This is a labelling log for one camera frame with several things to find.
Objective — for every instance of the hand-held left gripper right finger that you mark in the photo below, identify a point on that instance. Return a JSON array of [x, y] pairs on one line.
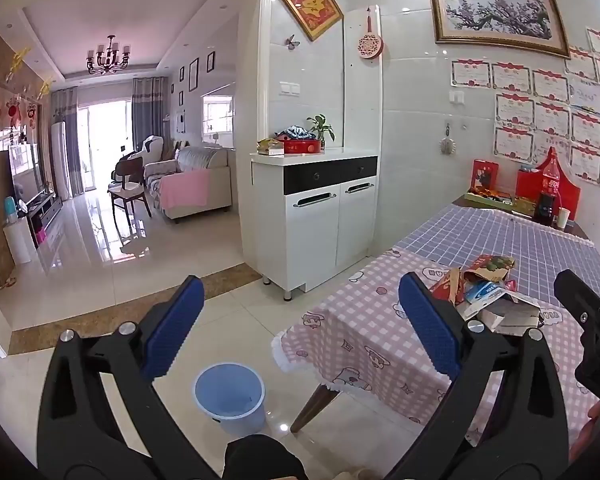
[[430, 325]]

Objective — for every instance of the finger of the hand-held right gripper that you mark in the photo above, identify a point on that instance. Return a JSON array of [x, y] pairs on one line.
[[580, 300]]

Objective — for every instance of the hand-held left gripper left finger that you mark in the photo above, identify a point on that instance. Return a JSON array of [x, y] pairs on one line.
[[175, 325]]

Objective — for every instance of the red packet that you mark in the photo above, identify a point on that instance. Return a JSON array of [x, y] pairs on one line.
[[444, 290]]

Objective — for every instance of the blue white tube packet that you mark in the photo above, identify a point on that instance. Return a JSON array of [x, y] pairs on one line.
[[485, 291]]

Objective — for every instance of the white paper box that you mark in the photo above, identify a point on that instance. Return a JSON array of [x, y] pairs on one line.
[[510, 317]]

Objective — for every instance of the brown paper bag green print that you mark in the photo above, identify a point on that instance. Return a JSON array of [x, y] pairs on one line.
[[490, 265]]

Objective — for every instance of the blue plastic bucket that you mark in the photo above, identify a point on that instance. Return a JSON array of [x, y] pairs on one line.
[[230, 405]]

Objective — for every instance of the pink checked cartoon tablecloth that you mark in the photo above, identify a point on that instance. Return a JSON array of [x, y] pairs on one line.
[[370, 320]]

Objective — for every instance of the white paper cup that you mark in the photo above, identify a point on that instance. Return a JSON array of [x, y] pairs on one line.
[[563, 217]]

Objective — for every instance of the purple grid tablecloth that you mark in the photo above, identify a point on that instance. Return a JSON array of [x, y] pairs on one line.
[[505, 235]]

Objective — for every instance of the cola bottle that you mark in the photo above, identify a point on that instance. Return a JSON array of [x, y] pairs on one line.
[[546, 195]]

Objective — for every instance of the gold box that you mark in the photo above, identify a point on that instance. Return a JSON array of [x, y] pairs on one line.
[[522, 206]]

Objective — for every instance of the red pointed gift box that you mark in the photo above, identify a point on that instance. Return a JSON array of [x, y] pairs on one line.
[[525, 185]]

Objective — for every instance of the pink blanket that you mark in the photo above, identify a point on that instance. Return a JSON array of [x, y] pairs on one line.
[[182, 190]]

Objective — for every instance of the green flat box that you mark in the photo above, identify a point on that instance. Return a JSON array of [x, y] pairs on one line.
[[487, 199]]

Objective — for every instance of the wooden table leg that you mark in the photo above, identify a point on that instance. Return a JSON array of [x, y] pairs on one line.
[[312, 410]]

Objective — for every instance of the dark wooden chair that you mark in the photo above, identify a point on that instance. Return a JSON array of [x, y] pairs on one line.
[[130, 172]]

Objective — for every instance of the white sideboard cabinet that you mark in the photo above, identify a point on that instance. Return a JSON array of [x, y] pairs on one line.
[[310, 220]]

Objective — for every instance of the person's dark trouser leg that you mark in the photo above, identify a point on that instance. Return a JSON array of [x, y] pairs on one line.
[[262, 460]]

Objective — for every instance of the beige sofa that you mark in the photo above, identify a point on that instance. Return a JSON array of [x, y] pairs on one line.
[[205, 160]]

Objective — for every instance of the dark television stand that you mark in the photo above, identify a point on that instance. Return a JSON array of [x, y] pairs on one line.
[[45, 212]]

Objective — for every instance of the group of award certificates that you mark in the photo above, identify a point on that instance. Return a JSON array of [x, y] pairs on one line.
[[550, 115]]

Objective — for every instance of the white round side cabinet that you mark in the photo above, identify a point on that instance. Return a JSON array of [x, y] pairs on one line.
[[17, 242]]

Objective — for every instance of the white covered armchair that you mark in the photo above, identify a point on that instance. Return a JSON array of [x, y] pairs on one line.
[[155, 147]]

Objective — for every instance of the glass balcony door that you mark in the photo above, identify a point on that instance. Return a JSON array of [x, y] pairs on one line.
[[105, 140]]

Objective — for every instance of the light blue bottle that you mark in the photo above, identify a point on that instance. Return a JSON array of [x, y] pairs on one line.
[[11, 210]]

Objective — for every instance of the white standing air conditioner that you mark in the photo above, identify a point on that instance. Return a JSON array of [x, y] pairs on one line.
[[61, 160]]

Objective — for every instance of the yellow snack packet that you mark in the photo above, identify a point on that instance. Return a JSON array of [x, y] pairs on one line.
[[269, 146]]

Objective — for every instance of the flat screen television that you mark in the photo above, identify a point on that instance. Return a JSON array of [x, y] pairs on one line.
[[27, 172]]

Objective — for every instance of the grey striped curtain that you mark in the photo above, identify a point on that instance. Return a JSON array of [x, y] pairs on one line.
[[69, 130], [147, 110]]

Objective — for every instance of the red round tin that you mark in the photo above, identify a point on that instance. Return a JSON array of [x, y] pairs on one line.
[[302, 146]]

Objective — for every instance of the green potted plant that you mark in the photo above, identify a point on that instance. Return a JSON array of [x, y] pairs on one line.
[[321, 127]]

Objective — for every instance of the blue knitted cloth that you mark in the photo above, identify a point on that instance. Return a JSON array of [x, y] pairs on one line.
[[295, 132]]

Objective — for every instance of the tall white cabinet panel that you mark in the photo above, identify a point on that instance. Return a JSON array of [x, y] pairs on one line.
[[362, 100]]

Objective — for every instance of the group of black picture frames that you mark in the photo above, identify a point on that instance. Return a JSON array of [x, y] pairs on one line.
[[193, 74]]

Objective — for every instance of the black chandelier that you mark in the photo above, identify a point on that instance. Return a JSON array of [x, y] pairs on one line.
[[107, 57]]

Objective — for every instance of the framed plum blossom painting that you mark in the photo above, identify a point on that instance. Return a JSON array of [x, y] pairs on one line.
[[497, 12]]

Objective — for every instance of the red framed gold calligraphy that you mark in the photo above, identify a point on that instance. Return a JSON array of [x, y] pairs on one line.
[[308, 4]]

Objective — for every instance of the white hanging wall ornament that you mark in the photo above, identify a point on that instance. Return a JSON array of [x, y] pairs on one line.
[[448, 145]]

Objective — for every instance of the interior wall window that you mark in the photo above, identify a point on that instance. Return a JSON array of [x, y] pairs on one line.
[[220, 117]]

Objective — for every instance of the white wall switch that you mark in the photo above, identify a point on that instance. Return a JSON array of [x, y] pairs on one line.
[[457, 97]]

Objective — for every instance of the white double light switch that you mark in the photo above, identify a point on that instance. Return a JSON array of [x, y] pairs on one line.
[[290, 88]]

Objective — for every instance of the red knot wall ornament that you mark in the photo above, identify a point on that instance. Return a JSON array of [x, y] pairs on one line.
[[13, 110]]

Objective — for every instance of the gold wall ornament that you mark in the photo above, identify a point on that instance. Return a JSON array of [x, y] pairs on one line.
[[20, 62], [45, 87]]

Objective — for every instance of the red fan wall ornament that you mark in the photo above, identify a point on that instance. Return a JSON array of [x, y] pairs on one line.
[[370, 45]]

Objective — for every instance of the butterfly wall decoration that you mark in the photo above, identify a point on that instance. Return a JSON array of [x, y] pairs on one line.
[[292, 42]]

